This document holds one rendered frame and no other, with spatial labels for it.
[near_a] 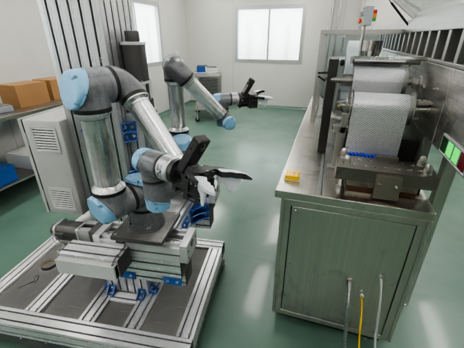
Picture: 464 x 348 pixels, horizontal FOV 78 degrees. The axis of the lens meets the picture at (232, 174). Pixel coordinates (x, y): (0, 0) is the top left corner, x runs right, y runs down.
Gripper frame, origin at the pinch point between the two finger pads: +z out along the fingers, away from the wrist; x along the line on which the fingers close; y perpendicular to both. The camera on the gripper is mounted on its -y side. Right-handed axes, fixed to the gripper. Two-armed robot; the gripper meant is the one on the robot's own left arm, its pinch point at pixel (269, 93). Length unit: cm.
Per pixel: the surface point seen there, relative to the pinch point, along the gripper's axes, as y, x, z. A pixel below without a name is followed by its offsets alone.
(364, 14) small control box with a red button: -43, 0, 54
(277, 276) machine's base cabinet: 78, 72, -14
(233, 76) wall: 127, -529, 130
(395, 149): 8, 66, 38
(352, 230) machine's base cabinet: 38, 84, 12
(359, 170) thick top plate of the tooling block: 11, 74, 14
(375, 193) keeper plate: 19, 82, 20
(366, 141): 6, 59, 27
